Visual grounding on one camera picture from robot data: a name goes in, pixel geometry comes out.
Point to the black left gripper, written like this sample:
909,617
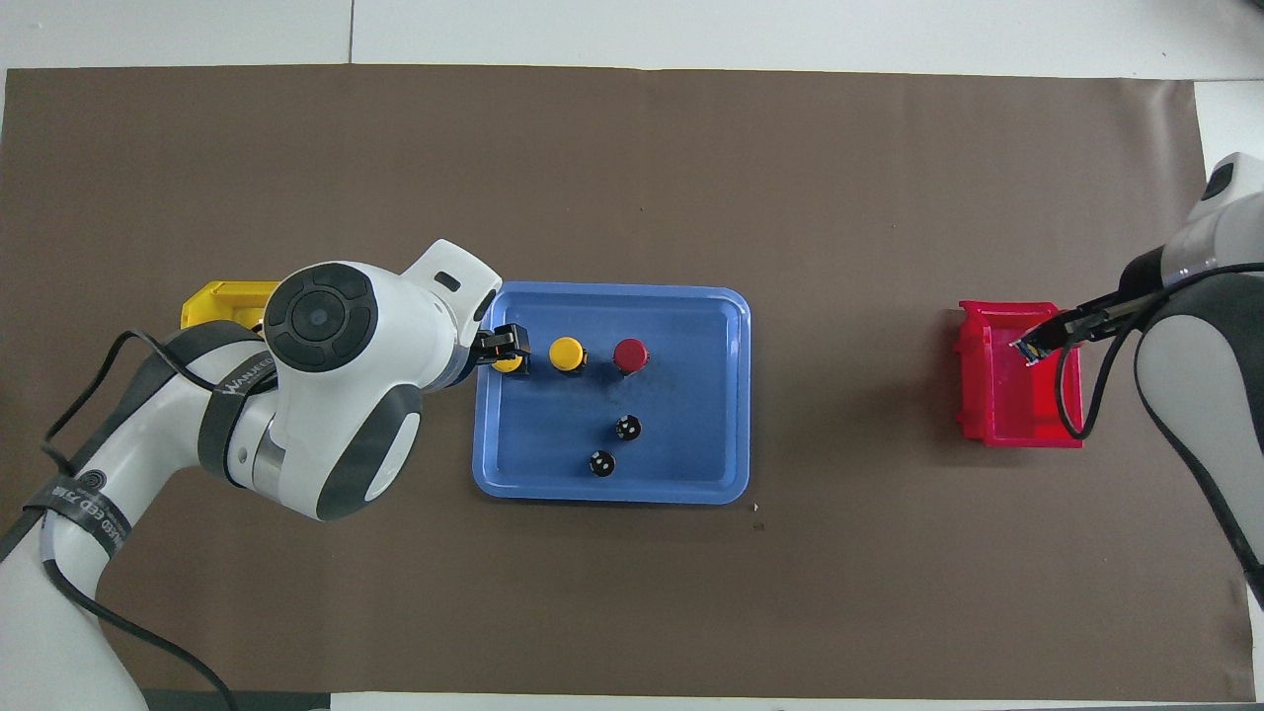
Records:
476,351

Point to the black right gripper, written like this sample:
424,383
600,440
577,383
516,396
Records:
1111,314

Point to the yellow push button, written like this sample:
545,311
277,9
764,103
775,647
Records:
566,354
507,364

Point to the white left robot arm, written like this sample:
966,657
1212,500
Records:
326,395

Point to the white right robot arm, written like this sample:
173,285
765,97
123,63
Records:
1200,336

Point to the red plastic storage bin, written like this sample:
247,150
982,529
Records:
997,395

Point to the blue plastic tray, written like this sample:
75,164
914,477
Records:
553,434

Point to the black push button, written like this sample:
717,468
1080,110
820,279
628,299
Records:
601,462
628,428

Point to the yellow plastic storage bin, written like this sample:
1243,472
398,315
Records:
225,301

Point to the brown paper table mat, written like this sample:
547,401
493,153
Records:
750,178

